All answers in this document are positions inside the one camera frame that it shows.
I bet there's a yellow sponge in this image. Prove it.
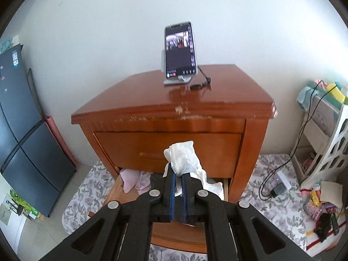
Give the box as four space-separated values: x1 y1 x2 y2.
326 82 346 104

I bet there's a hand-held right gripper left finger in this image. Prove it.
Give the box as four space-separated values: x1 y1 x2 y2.
62 163 177 261

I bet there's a grey printed box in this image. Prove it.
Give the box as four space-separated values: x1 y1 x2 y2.
309 96 341 137

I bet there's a black charger adapter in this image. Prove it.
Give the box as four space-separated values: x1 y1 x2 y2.
270 183 286 198

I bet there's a wooden drawer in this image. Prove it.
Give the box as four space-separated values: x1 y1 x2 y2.
104 168 231 254
92 131 244 180

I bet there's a grey floral blanket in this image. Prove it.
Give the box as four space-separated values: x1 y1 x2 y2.
61 153 312 261

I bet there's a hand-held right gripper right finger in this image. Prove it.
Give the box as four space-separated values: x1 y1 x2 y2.
181 172 308 261

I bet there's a white lace mesh garment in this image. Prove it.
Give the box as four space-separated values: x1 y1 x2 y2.
163 140 225 201

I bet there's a dark blue refrigerator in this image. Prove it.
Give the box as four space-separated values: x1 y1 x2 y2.
0 43 77 218

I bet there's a pink board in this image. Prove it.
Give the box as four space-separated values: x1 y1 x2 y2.
43 114 78 167

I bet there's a white red crochet mat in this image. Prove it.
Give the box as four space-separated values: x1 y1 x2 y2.
304 217 346 252

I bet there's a white power strip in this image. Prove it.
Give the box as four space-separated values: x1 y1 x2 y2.
274 169 293 190

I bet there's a black smartphone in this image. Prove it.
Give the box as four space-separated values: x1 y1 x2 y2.
164 21 199 78

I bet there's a pink cloth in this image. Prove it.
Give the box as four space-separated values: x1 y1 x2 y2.
119 168 142 195

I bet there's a black remote control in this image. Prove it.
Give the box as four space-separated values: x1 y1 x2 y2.
330 213 339 236

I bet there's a teal cloth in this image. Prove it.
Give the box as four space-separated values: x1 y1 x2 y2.
296 86 314 112

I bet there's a cream paper sheet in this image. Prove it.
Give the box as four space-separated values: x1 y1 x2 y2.
319 180 344 203

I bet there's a black plush toy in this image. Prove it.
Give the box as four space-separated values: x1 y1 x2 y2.
313 211 332 243

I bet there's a white paper sign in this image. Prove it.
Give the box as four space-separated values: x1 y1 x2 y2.
0 194 13 225

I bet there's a black cable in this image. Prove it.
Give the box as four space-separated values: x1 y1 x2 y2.
258 80 326 201

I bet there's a wooden nightstand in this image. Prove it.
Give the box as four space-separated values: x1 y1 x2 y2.
71 64 278 254

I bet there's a white lattice shelf rack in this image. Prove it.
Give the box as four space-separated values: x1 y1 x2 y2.
289 86 348 189

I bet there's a pile of colourful toys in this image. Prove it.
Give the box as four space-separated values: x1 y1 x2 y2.
300 181 345 223

